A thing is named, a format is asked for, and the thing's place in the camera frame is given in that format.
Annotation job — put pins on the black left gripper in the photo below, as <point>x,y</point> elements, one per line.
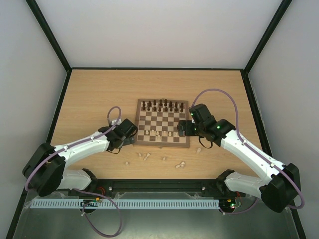
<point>130,140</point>

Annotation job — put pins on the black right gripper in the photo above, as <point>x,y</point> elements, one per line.
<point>183,127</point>

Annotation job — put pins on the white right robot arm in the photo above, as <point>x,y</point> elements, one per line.
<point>225,135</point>

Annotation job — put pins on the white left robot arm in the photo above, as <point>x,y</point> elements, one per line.
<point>48,169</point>

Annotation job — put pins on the wooden folding chess board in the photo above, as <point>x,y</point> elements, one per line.
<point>160,121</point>

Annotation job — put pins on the black aluminium frame rail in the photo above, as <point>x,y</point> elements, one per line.
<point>159,185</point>

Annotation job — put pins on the light blue cable duct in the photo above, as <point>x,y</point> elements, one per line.
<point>125,204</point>

